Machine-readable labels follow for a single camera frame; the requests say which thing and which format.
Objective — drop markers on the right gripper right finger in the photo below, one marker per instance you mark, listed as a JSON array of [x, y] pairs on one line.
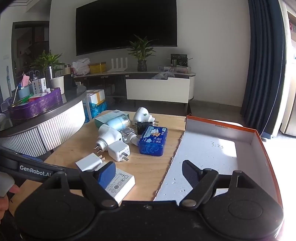
[[202, 183]]

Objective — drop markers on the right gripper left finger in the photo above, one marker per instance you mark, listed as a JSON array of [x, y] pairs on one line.
[[95, 183]]

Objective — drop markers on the white slim USB charger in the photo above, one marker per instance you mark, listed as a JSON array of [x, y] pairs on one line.
[[90, 162]]

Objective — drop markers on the white power adapter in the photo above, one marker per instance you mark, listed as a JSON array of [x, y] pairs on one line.
[[120, 185]]

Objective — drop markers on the white cube USB charger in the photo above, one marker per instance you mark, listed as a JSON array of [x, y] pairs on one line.
[[119, 151]]

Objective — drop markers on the white mosquito plug heater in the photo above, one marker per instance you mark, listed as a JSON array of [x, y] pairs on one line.
[[106, 136], [143, 115]]

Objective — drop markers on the clear liquid refill bottle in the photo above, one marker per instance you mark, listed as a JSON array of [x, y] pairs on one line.
[[129, 136]]

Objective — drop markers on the teal white carton box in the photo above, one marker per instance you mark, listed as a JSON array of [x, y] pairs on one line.
[[100, 120]]

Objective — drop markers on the light blue toothpick jar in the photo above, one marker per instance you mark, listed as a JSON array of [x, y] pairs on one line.
[[119, 123]]

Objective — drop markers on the black USB charger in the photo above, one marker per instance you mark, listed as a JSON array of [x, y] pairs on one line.
[[141, 126]]

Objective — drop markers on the person's left hand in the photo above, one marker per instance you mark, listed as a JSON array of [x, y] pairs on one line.
[[4, 201]]

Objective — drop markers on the round side table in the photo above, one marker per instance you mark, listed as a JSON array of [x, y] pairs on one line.
[[44, 133]]

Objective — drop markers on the orange white cardboard box tray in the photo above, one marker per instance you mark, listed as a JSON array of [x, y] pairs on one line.
[[222, 147]]

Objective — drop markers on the purple storage tin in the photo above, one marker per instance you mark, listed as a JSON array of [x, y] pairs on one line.
[[34, 108]]

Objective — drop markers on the blue plastic bag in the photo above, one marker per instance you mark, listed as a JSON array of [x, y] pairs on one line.
[[94, 110]]

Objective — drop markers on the white medicine box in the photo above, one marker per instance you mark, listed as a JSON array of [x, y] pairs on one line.
[[39, 86]]

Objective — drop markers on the yellow white cardboard box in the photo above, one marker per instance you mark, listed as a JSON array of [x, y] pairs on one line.
[[96, 96]]

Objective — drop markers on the white paper cup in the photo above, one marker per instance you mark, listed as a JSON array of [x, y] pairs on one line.
[[58, 82]]

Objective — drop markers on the steel thermos cup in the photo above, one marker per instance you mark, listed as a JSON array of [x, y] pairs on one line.
[[49, 74]]

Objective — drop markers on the white TV console cabinet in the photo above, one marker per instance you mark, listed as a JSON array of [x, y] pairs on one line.
[[134, 85]]

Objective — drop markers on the potted plant on side table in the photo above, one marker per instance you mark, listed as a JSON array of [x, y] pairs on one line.
[[44, 60]]

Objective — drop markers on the white wifi router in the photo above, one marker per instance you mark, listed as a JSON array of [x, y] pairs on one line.
[[118, 65]]

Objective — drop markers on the yellow tin box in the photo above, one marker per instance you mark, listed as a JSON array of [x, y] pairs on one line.
[[97, 67]]

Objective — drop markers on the white plastic bag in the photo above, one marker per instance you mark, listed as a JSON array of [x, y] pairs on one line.
[[81, 66]]

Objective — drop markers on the black green display box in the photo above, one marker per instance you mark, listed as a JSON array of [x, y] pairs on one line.
[[179, 60]]

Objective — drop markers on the dark blue curtain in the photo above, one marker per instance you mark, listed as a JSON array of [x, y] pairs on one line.
[[266, 70]]

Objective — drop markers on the potted plant on console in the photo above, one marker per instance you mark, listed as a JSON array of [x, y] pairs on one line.
[[141, 49]]

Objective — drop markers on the large black television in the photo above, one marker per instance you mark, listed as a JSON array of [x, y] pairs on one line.
[[107, 25]]

